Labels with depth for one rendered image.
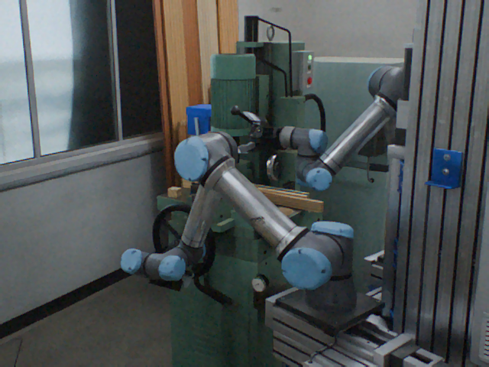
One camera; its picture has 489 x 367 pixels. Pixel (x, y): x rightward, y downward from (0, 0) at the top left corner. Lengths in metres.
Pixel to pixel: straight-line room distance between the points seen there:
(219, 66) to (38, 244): 1.59
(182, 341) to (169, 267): 0.90
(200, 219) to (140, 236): 2.15
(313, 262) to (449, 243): 0.36
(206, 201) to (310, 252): 0.44
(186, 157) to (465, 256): 0.76
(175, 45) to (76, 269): 1.49
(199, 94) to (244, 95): 1.78
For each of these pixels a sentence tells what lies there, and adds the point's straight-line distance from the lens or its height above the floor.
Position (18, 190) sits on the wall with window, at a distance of 3.25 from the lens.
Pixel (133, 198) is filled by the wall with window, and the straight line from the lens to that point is 3.84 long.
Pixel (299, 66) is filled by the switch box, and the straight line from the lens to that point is 2.52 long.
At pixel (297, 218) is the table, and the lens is 2.25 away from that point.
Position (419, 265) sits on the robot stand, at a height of 0.95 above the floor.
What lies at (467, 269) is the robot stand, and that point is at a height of 0.98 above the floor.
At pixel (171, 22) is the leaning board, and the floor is 1.60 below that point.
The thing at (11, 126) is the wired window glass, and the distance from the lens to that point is 3.27.
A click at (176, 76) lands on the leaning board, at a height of 1.28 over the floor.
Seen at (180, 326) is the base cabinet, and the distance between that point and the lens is 2.62.
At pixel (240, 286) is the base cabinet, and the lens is 2.35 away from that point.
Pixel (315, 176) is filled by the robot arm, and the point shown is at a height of 1.13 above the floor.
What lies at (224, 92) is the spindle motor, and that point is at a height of 1.34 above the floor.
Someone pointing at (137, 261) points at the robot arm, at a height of 0.89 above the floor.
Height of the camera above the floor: 1.58
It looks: 15 degrees down
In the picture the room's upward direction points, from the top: straight up
